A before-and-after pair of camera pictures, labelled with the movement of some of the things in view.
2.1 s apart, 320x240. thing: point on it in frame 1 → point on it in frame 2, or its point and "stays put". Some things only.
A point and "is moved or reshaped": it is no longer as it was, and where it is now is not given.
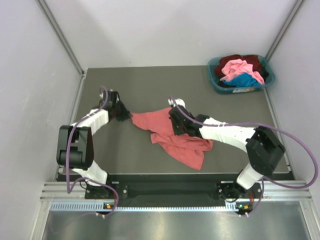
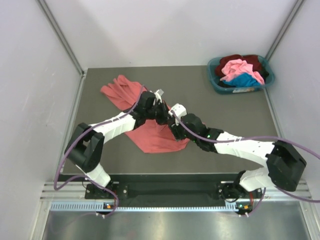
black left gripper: [125, 114] → [165, 116]
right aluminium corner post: [298, 3] stays put
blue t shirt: [243, 80] stays put
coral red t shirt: [190, 150] is moved or reshaped
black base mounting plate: [171, 189] stays put
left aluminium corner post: [58, 30] stays put
